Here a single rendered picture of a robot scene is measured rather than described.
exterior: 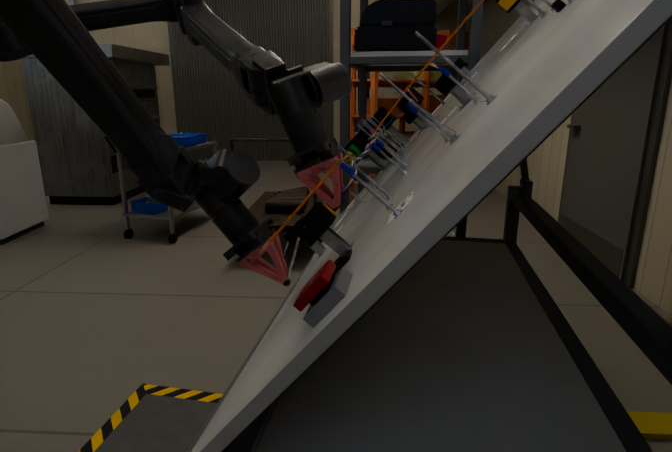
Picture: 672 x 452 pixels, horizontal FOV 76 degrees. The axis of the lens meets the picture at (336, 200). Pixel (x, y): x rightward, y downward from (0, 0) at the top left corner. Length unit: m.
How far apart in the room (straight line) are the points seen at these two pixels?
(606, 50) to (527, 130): 0.08
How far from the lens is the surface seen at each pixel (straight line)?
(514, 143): 0.39
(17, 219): 4.93
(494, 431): 0.80
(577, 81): 0.40
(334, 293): 0.47
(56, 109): 5.94
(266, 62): 0.71
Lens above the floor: 1.31
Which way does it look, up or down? 14 degrees down
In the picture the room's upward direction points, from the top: straight up
